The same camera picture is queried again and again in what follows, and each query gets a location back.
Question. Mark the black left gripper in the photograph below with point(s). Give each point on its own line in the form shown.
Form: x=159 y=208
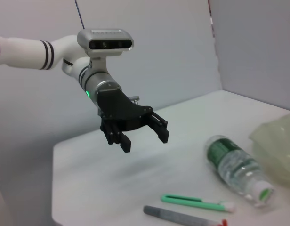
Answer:
x=119 y=110

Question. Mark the green utility knife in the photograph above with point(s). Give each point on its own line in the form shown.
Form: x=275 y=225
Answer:
x=182 y=200

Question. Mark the clear water bottle green label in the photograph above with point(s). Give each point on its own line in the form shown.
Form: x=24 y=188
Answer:
x=232 y=160

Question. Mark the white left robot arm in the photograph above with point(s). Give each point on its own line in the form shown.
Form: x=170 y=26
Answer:
x=22 y=54

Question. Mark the grey marker pen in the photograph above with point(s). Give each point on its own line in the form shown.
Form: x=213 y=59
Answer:
x=173 y=215

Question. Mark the translucent green glass fruit plate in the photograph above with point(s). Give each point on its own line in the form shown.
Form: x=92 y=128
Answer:
x=279 y=146

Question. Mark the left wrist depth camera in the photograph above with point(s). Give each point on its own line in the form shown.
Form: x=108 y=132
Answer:
x=105 y=42

